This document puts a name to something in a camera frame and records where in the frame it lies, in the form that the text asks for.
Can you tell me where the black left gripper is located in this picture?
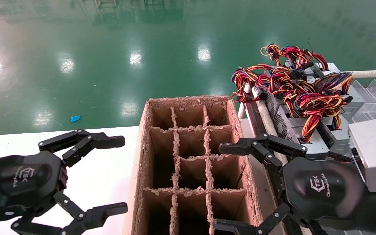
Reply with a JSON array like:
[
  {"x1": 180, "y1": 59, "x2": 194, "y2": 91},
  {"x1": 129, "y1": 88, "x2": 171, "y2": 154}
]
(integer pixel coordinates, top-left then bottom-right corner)
[{"x1": 0, "y1": 129, "x2": 128, "y2": 235}]

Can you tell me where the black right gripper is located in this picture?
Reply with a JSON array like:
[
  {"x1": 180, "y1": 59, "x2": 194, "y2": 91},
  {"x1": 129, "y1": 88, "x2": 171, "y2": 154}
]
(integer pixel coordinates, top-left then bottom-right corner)
[{"x1": 212, "y1": 134, "x2": 366, "y2": 235}]

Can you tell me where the grey mesh-faced power supply case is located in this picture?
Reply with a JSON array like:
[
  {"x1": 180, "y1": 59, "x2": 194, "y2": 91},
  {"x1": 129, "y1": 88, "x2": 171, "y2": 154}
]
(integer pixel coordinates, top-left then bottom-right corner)
[
  {"x1": 286, "y1": 117, "x2": 331, "y2": 161},
  {"x1": 266, "y1": 91, "x2": 286, "y2": 115},
  {"x1": 273, "y1": 104, "x2": 303, "y2": 137}
]

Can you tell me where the cardboard box with dividers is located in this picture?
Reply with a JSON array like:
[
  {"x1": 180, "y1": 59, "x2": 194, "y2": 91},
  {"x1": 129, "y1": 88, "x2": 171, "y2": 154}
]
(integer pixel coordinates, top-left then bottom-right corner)
[{"x1": 131, "y1": 95, "x2": 263, "y2": 235}]

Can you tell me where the multicoloured power supply cable bundle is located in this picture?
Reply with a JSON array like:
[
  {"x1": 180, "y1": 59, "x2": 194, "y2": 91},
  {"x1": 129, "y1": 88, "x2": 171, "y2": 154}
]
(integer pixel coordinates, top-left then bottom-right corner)
[{"x1": 293, "y1": 92, "x2": 346, "y2": 143}]

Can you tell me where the large tangled multicoloured cable heap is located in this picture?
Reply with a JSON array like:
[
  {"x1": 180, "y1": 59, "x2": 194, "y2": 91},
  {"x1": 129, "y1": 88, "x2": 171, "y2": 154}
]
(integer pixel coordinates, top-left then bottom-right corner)
[{"x1": 230, "y1": 42, "x2": 330, "y2": 105}]

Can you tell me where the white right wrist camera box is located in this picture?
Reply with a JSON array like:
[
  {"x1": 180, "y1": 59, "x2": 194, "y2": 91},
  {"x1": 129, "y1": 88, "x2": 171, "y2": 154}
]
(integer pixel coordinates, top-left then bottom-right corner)
[{"x1": 348, "y1": 118, "x2": 376, "y2": 193}]

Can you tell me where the purple-tinted power supply cable bundle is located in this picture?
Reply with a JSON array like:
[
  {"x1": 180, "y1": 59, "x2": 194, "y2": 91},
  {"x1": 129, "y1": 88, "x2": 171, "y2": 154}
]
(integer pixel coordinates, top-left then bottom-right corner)
[{"x1": 315, "y1": 71, "x2": 354, "y2": 96}]

